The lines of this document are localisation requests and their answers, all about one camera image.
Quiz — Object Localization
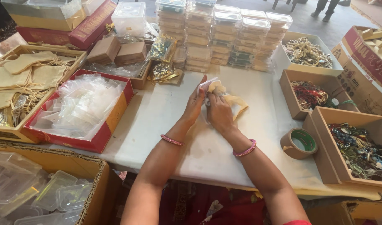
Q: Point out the white tablecloth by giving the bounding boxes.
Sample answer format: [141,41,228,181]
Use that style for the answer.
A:
[38,64,382,201]

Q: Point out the cardboard box of red bracelets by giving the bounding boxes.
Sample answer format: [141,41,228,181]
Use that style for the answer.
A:
[279,69,360,121]

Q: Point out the maroon gift box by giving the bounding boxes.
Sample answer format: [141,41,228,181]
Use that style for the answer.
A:
[16,0,118,51]

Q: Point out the dark embroidered cloth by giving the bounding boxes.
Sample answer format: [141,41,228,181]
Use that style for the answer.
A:
[0,0,19,46]

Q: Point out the white box of pearl jewellery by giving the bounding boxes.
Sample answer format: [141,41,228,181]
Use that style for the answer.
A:
[273,31,345,77]

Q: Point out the person's red patterned dress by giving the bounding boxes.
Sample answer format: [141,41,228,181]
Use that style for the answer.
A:
[116,171,268,225]

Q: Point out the beige cloth drawstring pouch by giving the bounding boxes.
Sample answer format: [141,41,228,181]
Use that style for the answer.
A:
[207,80,250,121]

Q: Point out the chair legs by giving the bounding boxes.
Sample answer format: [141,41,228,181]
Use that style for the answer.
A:
[272,0,299,12]

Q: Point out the person's right hand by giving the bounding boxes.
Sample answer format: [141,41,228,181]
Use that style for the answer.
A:
[206,92,239,134]

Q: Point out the carton of empty plastic containers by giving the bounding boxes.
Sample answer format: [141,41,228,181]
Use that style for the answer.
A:
[0,140,123,225]

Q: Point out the pink bangle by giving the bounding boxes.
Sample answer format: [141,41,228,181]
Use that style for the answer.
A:
[160,134,185,147]
[232,139,257,158]

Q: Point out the plain cardboard carton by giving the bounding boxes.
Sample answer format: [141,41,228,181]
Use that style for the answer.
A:
[306,200,382,225]

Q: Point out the gold patterned jewellery packet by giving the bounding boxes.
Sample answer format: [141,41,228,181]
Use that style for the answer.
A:
[148,34,178,63]
[147,61,185,86]

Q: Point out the small clear plastic packet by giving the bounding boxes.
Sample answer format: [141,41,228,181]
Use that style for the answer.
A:
[198,77,220,95]

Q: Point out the gold and silver box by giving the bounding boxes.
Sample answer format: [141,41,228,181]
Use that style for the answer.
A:
[0,0,87,32]

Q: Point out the wooden tray of beige pouches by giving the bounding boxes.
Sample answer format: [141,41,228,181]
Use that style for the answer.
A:
[0,44,88,144]

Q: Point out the person's left hand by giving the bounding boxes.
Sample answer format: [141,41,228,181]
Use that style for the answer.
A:
[179,75,208,126]

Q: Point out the cardboard box of beaded bracelets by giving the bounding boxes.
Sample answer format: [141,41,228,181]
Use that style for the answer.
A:
[302,106,382,189]

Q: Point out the brown packing tape roll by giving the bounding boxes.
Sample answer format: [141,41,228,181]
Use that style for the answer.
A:
[280,127,319,160]

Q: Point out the stacks of clear filled containers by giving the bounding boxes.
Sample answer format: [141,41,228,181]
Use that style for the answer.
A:
[155,0,293,73]

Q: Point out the crumpled clear plastic sheet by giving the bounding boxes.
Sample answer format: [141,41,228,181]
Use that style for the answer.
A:
[84,59,149,79]

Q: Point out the empty clear plastic container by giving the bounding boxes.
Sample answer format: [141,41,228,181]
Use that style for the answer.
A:
[111,1,147,38]

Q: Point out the small brown cardboard box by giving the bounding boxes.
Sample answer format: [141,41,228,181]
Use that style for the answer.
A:
[114,41,147,66]
[86,36,121,66]

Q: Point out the large printed cardboard carton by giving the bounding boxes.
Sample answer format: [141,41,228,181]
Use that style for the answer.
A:
[331,25,382,123]

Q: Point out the open wooden box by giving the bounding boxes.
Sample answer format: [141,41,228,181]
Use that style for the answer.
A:
[129,59,153,90]

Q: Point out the red box of zip bags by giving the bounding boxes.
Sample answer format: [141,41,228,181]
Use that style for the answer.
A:
[22,68,135,154]

